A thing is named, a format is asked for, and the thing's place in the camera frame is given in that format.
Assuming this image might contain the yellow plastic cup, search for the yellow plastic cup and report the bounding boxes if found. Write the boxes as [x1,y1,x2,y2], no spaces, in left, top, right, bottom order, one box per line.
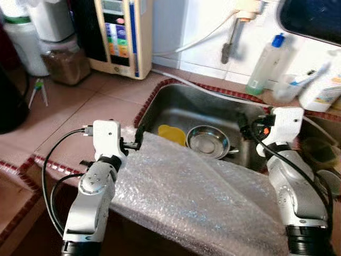
[158,124,187,147]

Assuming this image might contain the stainless steel bowl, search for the stainless steel bowl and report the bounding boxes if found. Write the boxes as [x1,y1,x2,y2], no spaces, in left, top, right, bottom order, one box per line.
[185,125,239,159]

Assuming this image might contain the clear plastic cup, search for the clear plastic cup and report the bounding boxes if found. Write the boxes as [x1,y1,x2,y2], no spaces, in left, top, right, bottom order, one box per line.
[274,75,304,103]

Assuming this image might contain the large steel sink basin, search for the large steel sink basin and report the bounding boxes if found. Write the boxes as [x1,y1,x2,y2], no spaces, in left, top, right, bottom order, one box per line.
[133,79,275,172]

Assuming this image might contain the blue cap dish soap bottle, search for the blue cap dish soap bottle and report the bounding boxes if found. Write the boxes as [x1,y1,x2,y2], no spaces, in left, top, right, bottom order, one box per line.
[246,33,286,95]

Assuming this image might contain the small dark sink basin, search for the small dark sink basin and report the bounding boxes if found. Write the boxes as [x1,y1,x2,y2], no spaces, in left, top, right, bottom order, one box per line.
[296,112,341,198]

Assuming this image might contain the greenish clear plastic container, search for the greenish clear plastic container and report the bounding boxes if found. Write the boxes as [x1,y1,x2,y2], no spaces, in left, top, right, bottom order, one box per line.
[301,138,339,170]

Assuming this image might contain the white blue toothbrush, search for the white blue toothbrush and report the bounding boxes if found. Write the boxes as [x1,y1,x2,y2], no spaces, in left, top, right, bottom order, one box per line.
[290,61,331,89]

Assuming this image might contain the clear bubble wrap sheet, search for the clear bubble wrap sheet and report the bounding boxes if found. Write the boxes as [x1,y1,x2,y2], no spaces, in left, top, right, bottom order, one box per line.
[109,131,336,256]

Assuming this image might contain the metal faucet spout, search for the metal faucet spout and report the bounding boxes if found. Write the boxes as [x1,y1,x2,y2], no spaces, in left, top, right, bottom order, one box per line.
[221,13,243,65]

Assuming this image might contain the clear jar with brown powder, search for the clear jar with brown powder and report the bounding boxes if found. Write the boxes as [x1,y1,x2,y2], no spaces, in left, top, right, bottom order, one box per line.
[40,35,91,86]

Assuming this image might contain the beige water ionizer appliance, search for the beige water ionizer appliance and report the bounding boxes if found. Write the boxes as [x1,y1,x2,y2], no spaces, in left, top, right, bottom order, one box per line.
[71,0,153,79]

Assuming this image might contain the white green tongs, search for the white green tongs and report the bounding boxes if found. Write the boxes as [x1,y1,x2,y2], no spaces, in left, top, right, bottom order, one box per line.
[29,78,48,107]

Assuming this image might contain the white faucet fitting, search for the white faucet fitting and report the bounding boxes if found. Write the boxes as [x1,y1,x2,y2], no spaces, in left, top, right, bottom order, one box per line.
[234,0,267,22]

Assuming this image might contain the black kettle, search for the black kettle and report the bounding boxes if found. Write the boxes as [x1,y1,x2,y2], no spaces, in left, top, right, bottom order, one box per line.
[0,64,30,134]

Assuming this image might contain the dark frying pan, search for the dark frying pan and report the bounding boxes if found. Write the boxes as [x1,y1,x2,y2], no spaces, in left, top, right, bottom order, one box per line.
[277,0,341,46]

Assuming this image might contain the white jug with green lid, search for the white jug with green lid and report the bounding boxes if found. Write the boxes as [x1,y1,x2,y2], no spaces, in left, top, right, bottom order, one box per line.
[0,0,50,77]

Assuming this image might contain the grey white appliance housing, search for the grey white appliance housing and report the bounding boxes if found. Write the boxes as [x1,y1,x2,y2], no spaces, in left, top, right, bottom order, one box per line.
[24,0,75,42]

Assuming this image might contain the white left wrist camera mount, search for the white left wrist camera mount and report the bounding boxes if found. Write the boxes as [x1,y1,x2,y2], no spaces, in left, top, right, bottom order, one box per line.
[92,120,127,161]

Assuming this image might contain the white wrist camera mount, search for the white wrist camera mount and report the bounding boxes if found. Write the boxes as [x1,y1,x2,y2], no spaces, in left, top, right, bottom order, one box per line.
[92,120,127,161]
[257,107,304,158]

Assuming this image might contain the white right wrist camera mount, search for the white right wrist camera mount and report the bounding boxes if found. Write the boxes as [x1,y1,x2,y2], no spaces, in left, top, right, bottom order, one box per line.
[257,107,304,158]

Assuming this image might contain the long white straight hose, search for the long white straight hose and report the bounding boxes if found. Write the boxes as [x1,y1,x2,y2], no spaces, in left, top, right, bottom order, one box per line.
[151,68,341,126]

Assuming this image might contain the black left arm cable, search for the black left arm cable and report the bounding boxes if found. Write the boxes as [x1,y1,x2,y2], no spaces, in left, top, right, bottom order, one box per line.
[42,127,95,238]

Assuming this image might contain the white curved faucet hose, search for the white curved faucet hose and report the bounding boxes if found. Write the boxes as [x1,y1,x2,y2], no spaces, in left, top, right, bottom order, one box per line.
[152,11,238,54]

